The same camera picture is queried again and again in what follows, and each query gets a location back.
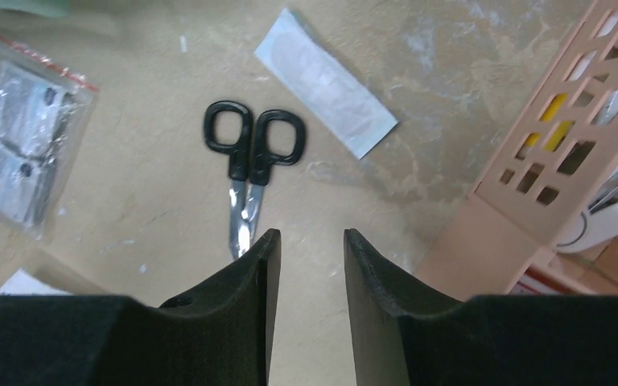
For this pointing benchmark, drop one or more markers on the green medicine case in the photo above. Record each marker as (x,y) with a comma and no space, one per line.
(45,8)

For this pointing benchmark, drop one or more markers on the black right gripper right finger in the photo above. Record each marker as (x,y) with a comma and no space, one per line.
(405,332)

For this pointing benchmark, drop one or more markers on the black handled scissors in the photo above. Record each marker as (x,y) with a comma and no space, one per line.
(250,164)

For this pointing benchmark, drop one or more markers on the white blue mask packet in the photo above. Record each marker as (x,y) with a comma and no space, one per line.
(23,283)

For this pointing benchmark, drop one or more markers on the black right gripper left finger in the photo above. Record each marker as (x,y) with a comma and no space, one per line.
(219,332)

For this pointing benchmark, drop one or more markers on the peach desk file organizer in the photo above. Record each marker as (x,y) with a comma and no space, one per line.
(543,216)

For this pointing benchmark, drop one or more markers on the white plaster packet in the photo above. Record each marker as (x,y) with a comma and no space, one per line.
(331,92)

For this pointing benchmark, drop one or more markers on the clear bag alcohol pads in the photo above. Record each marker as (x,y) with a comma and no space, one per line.
(44,111)

